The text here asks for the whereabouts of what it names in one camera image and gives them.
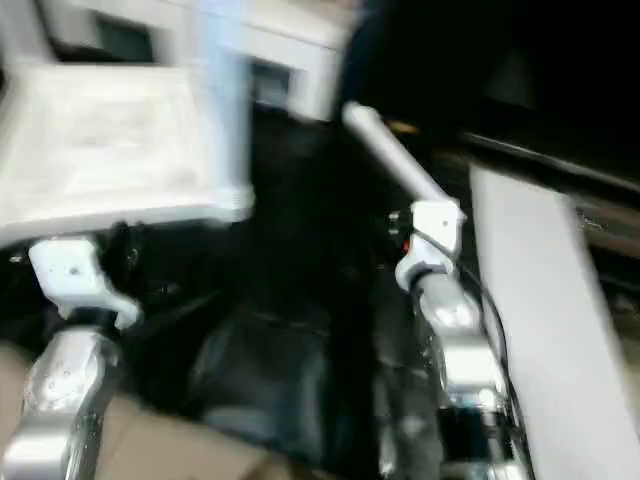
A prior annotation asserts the white cabinet with glass doors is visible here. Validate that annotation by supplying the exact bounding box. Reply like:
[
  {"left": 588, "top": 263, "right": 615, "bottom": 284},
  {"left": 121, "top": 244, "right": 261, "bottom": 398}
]
[{"left": 30, "top": 0, "right": 363, "bottom": 123}]

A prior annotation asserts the black work mat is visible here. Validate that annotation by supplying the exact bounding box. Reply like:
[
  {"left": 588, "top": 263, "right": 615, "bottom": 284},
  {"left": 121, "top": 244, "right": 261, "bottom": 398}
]
[{"left": 0, "top": 95, "right": 531, "bottom": 480}]

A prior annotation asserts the white plastic table leg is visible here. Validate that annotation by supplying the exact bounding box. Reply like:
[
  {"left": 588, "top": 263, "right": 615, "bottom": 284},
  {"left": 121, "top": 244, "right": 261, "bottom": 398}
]
[
  {"left": 341, "top": 101, "right": 467, "bottom": 217},
  {"left": 192, "top": 0, "right": 255, "bottom": 205}
]

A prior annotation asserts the flat white board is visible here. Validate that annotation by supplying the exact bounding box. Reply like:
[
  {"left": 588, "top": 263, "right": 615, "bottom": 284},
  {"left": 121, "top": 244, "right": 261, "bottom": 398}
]
[{"left": 468, "top": 164, "right": 640, "bottom": 480}]

